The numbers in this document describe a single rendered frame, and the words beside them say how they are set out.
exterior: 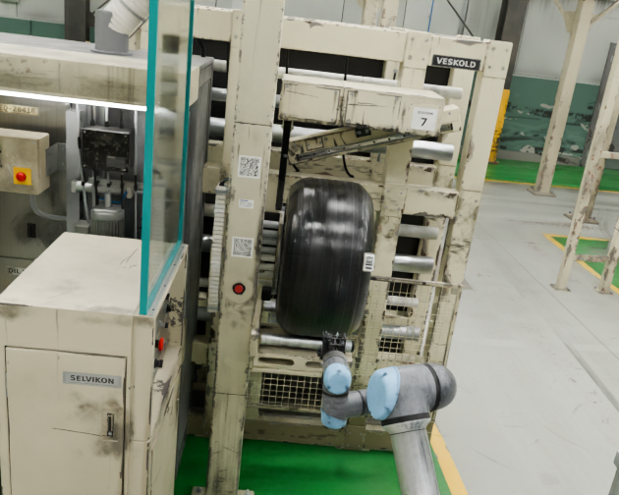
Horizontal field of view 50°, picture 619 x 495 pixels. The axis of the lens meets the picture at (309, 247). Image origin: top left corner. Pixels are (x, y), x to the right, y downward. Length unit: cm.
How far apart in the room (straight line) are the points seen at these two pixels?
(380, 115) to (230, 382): 115
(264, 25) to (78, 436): 133
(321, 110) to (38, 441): 144
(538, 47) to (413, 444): 1088
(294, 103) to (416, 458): 140
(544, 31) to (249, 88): 1018
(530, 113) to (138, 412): 1084
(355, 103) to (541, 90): 980
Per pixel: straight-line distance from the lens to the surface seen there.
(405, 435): 159
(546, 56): 1223
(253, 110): 224
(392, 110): 253
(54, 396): 189
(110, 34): 258
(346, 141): 267
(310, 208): 222
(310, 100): 250
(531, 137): 1227
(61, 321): 178
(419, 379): 160
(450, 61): 286
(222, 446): 276
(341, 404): 195
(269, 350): 244
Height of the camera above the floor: 203
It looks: 19 degrees down
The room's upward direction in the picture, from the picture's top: 7 degrees clockwise
